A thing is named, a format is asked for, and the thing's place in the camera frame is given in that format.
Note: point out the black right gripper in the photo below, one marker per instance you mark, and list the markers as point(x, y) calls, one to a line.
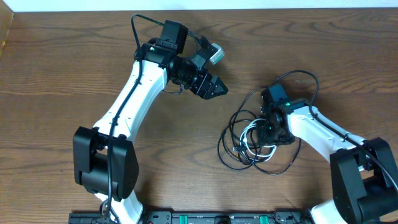
point(264, 139)

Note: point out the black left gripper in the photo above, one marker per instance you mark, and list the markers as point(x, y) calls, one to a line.
point(204, 92)

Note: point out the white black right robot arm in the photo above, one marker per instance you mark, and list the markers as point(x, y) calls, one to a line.
point(363, 172)

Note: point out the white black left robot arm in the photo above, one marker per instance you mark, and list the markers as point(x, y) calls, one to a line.
point(104, 158)

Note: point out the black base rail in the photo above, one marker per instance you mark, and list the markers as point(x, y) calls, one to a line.
point(170, 217)

